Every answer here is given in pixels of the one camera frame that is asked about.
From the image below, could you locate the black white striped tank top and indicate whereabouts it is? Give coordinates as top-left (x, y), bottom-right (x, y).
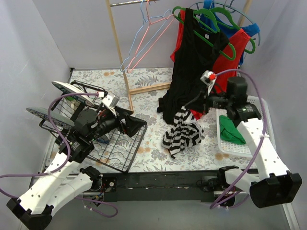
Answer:
top-left (162, 106), bottom-right (205, 159)

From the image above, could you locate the white plastic basket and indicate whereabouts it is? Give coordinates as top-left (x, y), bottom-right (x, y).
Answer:
top-left (216, 98), bottom-right (276, 159)

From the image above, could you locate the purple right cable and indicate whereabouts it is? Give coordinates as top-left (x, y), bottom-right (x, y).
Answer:
top-left (209, 69), bottom-right (269, 210)

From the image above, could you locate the blue wire hanger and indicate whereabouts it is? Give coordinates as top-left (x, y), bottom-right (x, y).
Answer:
top-left (119, 0), bottom-right (170, 72)

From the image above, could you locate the white patterned plate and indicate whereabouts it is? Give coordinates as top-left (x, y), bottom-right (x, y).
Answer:
top-left (51, 81), bottom-right (94, 106)

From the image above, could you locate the red tank top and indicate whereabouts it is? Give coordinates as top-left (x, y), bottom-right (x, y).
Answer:
top-left (170, 18), bottom-right (260, 120)

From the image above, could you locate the black wire dish rack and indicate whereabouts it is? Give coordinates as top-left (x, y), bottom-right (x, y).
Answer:
top-left (51, 81), bottom-right (147, 173)

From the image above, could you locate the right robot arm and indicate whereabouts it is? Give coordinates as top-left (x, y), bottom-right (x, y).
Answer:
top-left (201, 72), bottom-right (302, 208)

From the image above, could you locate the grey-green patterned plate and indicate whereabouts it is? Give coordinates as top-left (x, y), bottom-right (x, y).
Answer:
top-left (26, 107), bottom-right (74, 129)

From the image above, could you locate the pink wire hanger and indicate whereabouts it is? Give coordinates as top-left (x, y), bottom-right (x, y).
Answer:
top-left (126, 0), bottom-right (175, 74)

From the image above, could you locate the green hanger rear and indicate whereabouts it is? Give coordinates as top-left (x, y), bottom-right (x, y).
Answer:
top-left (209, 1), bottom-right (260, 54)

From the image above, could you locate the floral tablecloth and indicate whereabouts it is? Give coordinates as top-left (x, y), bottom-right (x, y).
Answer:
top-left (49, 67), bottom-right (259, 173)

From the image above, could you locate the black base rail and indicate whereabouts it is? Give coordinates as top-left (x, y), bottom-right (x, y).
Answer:
top-left (103, 170), bottom-right (225, 203)

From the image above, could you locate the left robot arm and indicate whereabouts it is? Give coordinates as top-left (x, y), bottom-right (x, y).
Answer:
top-left (7, 107), bottom-right (147, 230)

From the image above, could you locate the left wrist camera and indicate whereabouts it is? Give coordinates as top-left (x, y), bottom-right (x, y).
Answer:
top-left (98, 92), bottom-right (119, 117)

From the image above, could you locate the blue tank top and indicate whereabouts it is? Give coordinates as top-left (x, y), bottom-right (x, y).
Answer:
top-left (199, 0), bottom-right (261, 66)

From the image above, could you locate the green shirt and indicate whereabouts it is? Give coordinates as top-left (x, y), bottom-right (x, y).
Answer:
top-left (219, 115), bottom-right (246, 145)

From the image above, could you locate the wooden clothes rack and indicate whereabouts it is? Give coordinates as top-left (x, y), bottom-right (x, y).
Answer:
top-left (106, 0), bottom-right (240, 110)

